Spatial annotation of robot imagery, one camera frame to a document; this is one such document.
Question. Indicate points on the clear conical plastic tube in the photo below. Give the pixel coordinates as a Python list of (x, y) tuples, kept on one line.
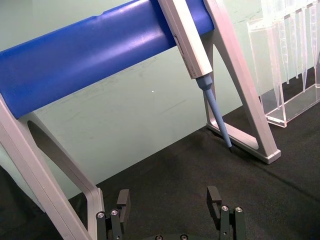
[(285, 50), (297, 45), (306, 50)]

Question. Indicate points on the grey pipette with blue shaft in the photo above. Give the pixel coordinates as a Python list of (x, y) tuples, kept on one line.
[(191, 47)]

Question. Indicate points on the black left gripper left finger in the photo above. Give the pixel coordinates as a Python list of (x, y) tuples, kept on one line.
[(115, 225)]

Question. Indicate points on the black table cloth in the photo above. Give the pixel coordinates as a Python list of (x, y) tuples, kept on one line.
[(175, 180)]

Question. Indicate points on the grey stand with blue bar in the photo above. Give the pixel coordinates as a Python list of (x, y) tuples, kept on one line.
[(75, 62)]

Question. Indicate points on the clear acrylic rack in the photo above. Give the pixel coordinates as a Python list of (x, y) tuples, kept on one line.
[(262, 62)]

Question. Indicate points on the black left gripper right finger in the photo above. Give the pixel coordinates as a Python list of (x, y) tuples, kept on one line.
[(226, 222)]

